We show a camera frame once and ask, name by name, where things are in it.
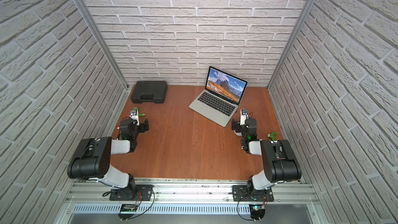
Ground controller board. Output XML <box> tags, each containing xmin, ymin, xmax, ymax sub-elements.
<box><xmin>118</xmin><ymin>204</ymin><xmax>138</xmax><ymax>221</ymax></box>
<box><xmin>249</xmin><ymin>204</ymin><xmax>266</xmax><ymax>222</ymax></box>

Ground white wireless mouse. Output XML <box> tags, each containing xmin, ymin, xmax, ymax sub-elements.
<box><xmin>234</xmin><ymin>130</ymin><xmax>242</xmax><ymax>136</ymax></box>

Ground green plastic toy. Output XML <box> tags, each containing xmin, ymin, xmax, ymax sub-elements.
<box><xmin>267</xmin><ymin>132</ymin><xmax>277</xmax><ymax>141</ymax></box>
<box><xmin>130</xmin><ymin>107</ymin><xmax>146</xmax><ymax>118</ymax></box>

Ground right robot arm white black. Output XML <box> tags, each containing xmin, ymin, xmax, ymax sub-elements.
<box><xmin>231</xmin><ymin>116</ymin><xmax>302</xmax><ymax>196</ymax></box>

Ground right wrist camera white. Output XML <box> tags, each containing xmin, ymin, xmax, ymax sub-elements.
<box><xmin>240</xmin><ymin>109</ymin><xmax>249</xmax><ymax>125</ymax></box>

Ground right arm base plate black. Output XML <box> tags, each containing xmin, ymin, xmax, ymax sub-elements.
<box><xmin>232</xmin><ymin>185</ymin><xmax>274</xmax><ymax>202</ymax></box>

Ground green plastic toy left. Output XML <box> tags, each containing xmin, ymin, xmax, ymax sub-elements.
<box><xmin>130</xmin><ymin>107</ymin><xmax>146</xmax><ymax>118</ymax></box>

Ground green plastic toy right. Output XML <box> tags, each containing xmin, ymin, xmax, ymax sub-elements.
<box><xmin>267</xmin><ymin>132</ymin><xmax>277</xmax><ymax>141</ymax></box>

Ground silver laptop with mountain wallpaper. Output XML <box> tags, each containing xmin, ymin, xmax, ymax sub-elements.
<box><xmin>189</xmin><ymin>66</ymin><xmax>248</xmax><ymax>127</ymax></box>

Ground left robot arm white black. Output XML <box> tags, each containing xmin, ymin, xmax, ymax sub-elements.
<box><xmin>67</xmin><ymin>118</ymin><xmax>149</xmax><ymax>190</ymax></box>

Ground aluminium rail frame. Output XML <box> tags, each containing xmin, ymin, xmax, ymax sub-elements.
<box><xmin>55</xmin><ymin>178</ymin><xmax>328</xmax><ymax>224</ymax></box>

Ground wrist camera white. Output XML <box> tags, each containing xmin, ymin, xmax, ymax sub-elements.
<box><xmin>240</xmin><ymin>109</ymin><xmax>249</xmax><ymax>125</ymax></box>
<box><xmin>130</xmin><ymin>107</ymin><xmax>140</xmax><ymax>125</ymax></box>

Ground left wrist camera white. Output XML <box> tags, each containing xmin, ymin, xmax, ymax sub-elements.
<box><xmin>130</xmin><ymin>107</ymin><xmax>140</xmax><ymax>125</ymax></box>

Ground black plastic tool case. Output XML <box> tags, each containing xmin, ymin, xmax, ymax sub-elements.
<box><xmin>131</xmin><ymin>81</ymin><xmax>167</xmax><ymax>104</ymax></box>

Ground right controller board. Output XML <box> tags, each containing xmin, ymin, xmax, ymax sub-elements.
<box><xmin>249</xmin><ymin>204</ymin><xmax>266</xmax><ymax>222</ymax></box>

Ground left controller board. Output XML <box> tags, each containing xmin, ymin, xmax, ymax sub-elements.
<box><xmin>118</xmin><ymin>204</ymin><xmax>138</xmax><ymax>221</ymax></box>

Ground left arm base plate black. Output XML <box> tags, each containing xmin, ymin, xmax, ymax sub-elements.
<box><xmin>109</xmin><ymin>185</ymin><xmax>154</xmax><ymax>202</ymax></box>

